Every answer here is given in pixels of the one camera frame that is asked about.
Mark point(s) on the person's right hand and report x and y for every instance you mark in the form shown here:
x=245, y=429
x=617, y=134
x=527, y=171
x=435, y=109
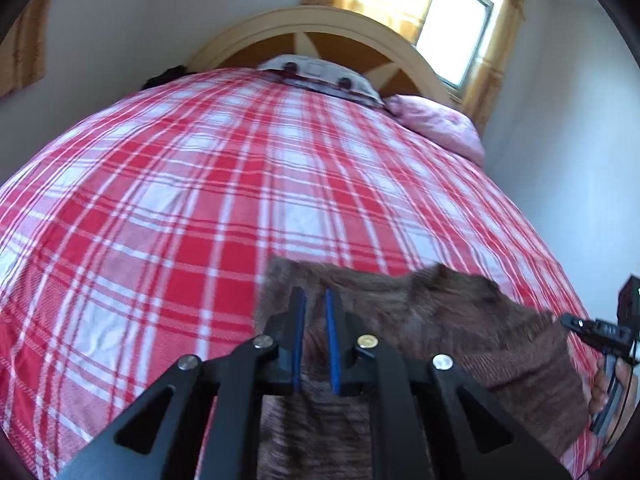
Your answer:
x=598, y=396

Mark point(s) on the aluminium frame window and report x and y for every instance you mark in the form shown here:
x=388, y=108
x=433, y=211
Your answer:
x=457, y=25

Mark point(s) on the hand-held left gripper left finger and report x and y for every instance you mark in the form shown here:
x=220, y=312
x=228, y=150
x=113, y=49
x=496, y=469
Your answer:
x=299, y=340

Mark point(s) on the brown knit sweater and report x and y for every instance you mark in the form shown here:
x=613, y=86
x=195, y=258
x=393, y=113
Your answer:
x=450, y=320

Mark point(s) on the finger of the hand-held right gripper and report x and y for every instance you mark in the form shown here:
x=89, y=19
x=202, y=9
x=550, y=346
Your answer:
x=600, y=332

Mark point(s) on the cream wooden headboard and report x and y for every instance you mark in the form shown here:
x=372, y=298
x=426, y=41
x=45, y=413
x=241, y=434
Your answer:
x=350, y=30

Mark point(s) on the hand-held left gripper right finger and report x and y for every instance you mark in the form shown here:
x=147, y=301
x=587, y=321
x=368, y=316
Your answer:
x=332, y=345

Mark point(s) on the white patterned pillow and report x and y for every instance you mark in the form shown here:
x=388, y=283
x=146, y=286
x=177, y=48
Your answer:
x=320, y=72

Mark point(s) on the red plaid bed sheet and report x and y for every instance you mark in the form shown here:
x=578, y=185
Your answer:
x=200, y=200

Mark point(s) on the pink pillow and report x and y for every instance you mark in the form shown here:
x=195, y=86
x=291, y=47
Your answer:
x=440, y=122

